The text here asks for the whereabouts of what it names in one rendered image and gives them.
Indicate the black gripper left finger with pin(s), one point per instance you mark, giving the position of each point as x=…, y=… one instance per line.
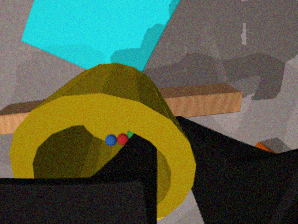
x=124, y=191

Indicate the red marble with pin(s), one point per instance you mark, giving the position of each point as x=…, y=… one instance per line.
x=121, y=139

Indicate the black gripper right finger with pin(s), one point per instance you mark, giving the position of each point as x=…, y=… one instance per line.
x=237, y=183

